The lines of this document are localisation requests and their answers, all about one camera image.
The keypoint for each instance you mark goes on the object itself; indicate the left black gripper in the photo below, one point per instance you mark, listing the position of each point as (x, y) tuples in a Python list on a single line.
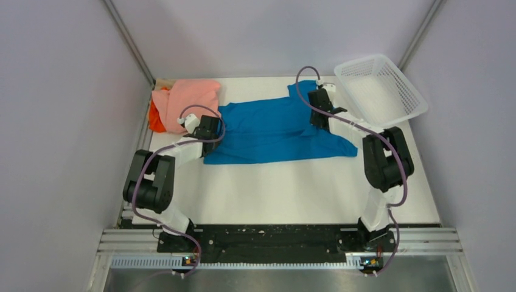
[(215, 137)]

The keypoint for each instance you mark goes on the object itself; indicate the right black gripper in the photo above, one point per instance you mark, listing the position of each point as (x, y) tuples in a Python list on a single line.
[(312, 120)]

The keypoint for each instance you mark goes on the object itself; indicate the blue t shirt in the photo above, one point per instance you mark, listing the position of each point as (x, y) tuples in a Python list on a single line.
[(276, 130)]

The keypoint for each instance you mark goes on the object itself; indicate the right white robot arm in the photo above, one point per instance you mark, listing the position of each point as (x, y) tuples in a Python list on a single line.
[(386, 160)]

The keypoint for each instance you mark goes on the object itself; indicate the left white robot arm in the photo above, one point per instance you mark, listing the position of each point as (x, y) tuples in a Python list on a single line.
[(150, 182)]

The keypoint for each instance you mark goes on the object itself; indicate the pink folded t shirt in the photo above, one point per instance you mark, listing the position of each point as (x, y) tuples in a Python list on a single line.
[(184, 97)]

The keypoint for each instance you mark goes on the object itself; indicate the orange folded t shirt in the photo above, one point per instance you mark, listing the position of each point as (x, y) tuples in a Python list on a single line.
[(155, 123)]

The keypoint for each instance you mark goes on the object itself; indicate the white plastic basket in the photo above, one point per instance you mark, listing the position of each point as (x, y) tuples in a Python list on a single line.
[(379, 89)]

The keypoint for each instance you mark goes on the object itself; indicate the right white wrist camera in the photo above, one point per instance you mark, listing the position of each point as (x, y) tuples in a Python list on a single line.
[(329, 87)]

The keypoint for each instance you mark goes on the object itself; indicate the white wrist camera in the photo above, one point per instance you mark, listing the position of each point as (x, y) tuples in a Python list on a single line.
[(329, 87), (189, 123)]

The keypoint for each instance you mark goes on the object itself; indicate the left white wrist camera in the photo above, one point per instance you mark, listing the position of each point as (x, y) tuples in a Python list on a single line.
[(189, 123)]

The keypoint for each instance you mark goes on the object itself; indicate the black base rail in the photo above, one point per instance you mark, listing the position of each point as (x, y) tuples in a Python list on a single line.
[(277, 243)]

